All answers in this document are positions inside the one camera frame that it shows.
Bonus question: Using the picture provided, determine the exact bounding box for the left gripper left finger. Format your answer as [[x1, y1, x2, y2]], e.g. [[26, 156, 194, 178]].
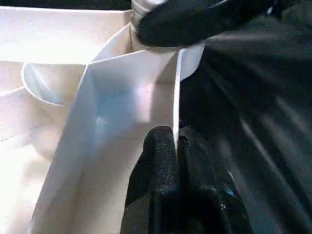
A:
[[120, 125, 181, 234]]

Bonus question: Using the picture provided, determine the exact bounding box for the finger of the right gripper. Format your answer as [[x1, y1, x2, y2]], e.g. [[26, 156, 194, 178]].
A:
[[137, 0, 281, 47]]

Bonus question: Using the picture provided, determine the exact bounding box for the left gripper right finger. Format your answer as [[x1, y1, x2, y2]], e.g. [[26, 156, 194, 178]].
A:
[[178, 126, 254, 234]]

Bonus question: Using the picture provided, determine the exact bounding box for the white plastic table leg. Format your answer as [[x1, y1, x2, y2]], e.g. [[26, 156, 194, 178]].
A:
[[130, 0, 167, 25]]

